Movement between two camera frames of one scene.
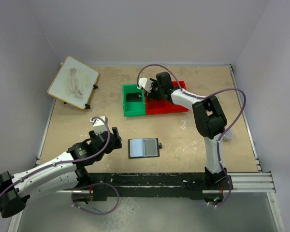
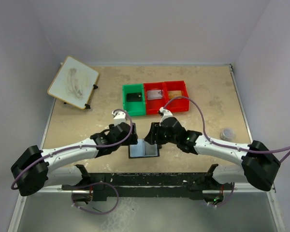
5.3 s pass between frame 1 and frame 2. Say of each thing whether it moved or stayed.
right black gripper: moved
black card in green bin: stayed
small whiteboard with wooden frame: stayed
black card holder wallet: stayed
